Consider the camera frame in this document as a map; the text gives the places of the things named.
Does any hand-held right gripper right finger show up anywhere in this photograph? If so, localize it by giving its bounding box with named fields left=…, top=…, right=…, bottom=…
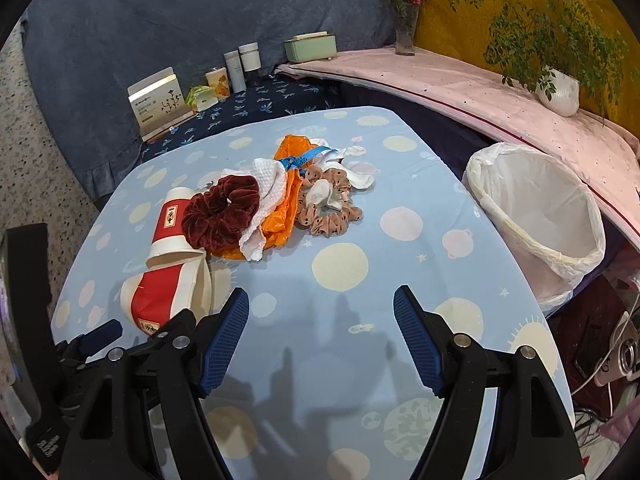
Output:
left=392, top=285, right=586, bottom=480

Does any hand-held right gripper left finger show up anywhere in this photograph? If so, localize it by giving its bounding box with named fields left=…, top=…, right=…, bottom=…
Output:
left=60, top=287, right=251, bottom=480

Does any yellow cloth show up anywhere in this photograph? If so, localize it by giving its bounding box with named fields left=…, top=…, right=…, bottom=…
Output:
left=415, top=0, right=640, bottom=118

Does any navy printed cloth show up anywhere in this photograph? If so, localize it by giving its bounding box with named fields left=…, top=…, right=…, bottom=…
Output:
left=140, top=75, right=346, bottom=163

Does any bin with white liner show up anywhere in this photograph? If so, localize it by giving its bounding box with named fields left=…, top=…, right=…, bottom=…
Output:
left=462, top=142, right=607, bottom=313

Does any glass vase with pink flowers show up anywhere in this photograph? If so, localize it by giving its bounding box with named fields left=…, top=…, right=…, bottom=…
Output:
left=375, top=0, right=431, bottom=57

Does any pink cloth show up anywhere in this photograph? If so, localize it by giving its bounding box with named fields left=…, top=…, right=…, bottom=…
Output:
left=272, top=47, right=640, bottom=238

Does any pale green box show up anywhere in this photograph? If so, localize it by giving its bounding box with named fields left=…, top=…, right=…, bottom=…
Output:
left=284, top=31, right=337, bottom=64

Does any crumpled pink fabric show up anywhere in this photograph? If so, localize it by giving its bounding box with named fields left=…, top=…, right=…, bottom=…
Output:
left=597, top=400, right=640, bottom=448

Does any white cup with dark base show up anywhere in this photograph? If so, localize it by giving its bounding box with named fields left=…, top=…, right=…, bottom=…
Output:
left=238, top=42, right=263, bottom=74

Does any orange plastic bag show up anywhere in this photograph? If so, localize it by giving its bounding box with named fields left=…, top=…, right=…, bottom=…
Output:
left=207, top=134, right=326, bottom=261

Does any dark purple cloth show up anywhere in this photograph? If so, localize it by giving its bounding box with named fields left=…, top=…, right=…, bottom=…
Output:
left=340, top=82, right=501, bottom=176

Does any white cable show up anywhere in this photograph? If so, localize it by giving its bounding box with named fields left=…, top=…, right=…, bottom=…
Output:
left=570, top=290, right=640, bottom=418

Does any white round device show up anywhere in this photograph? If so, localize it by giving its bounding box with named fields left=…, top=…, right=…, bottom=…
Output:
left=612, top=340, right=640, bottom=377

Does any dark red bag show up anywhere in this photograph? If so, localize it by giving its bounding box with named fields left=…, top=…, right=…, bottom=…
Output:
left=547, top=277, right=628, bottom=396

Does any green plant in white pot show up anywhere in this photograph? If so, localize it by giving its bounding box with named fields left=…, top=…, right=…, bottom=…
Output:
left=449, top=0, right=632, bottom=120

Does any white folded carton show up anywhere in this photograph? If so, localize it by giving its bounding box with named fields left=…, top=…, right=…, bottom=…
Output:
left=127, top=66, right=197, bottom=142

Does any dark red velvet scrunchie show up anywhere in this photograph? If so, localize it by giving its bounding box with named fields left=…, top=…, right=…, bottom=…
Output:
left=181, top=175, right=262, bottom=252

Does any light blue planet-print tablecloth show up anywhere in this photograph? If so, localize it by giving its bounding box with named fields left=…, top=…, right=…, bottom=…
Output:
left=50, top=105, right=576, bottom=480

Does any white paper towel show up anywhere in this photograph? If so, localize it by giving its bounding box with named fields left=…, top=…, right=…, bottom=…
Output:
left=220, top=157, right=290, bottom=262

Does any red and white paper cup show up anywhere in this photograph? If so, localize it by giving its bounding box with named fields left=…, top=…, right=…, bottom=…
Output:
left=145, top=186, right=208, bottom=268
left=120, top=260, right=216, bottom=338

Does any tall grey bottle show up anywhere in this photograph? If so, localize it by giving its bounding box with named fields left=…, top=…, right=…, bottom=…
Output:
left=223, top=51, right=247, bottom=94

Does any grey-blue blanket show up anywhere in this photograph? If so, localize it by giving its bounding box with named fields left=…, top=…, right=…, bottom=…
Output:
left=20, top=0, right=421, bottom=206

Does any green tissue packet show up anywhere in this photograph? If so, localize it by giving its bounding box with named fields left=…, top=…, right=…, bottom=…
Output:
left=186, top=85, right=221, bottom=112

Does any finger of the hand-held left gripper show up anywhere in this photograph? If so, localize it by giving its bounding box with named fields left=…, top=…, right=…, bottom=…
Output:
left=54, top=319, right=124, bottom=401

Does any orange flowered tin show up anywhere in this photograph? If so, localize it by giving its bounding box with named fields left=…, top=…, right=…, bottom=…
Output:
left=205, top=67, right=232, bottom=100

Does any pink dotted scrunchie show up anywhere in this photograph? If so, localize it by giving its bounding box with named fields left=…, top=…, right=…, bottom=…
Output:
left=295, top=164, right=364, bottom=237

